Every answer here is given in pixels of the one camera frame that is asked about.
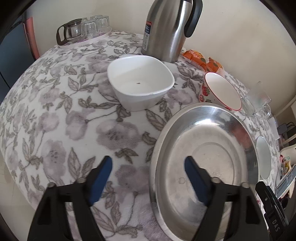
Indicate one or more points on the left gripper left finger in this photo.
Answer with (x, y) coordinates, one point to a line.
(50, 221)

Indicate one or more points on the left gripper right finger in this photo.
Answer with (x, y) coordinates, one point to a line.
(245, 222)

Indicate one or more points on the light blue bowl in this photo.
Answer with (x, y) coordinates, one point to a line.
(264, 157)

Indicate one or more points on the large stainless steel plate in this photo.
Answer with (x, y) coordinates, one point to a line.
(219, 142)

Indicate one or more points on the strawberry pattern red-rimmed bowl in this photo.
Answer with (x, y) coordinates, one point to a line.
(217, 90)

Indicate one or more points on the white square bowl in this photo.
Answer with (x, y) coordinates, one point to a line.
(139, 81)

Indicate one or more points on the floral purple tablecloth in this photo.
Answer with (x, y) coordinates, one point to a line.
(62, 117)

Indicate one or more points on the clear glass mug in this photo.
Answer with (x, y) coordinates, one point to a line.
(255, 102)

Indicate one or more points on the orange snack packet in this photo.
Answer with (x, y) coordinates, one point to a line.
(195, 58)
(214, 66)

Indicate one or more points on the round white tray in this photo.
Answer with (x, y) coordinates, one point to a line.
(87, 41)

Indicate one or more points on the clear drinking glass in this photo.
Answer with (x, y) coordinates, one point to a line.
(90, 29)
(101, 21)

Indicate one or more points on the pink rolled mat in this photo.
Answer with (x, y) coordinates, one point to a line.
(30, 35)

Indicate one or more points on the stainless steel thermos jug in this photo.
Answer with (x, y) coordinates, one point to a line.
(169, 23)

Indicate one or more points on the glass teapot black handle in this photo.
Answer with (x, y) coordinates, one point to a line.
(69, 32)

